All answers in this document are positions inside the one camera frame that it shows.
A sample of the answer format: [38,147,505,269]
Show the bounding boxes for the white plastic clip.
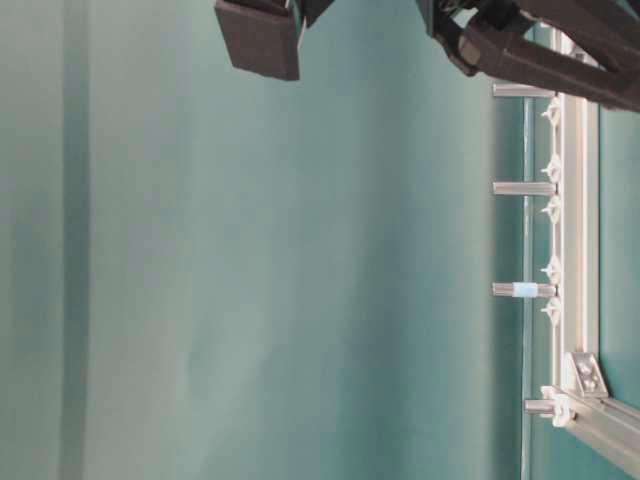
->
[541,97,562,128]
[541,297,562,328]
[541,153,562,183]
[541,195,562,225]
[541,255,562,285]

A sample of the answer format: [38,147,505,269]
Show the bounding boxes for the middle aluminium post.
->
[493,182,557,196]

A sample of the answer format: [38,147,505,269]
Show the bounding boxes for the short corner aluminium post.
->
[523,399,555,416]

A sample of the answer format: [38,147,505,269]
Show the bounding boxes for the upper aluminium post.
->
[492,83,556,98]

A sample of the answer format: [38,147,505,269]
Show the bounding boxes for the aluminium post with blue tape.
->
[492,282,557,298]

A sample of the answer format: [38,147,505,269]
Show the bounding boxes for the upper black gripper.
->
[416,0,639,112]

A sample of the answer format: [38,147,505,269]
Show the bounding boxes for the lower metal corner bracket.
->
[567,352,609,399]

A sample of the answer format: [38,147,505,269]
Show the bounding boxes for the upper wrist camera on mount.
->
[214,0,331,81]

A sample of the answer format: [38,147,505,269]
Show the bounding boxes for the long aluminium frame rail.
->
[549,24,601,396]

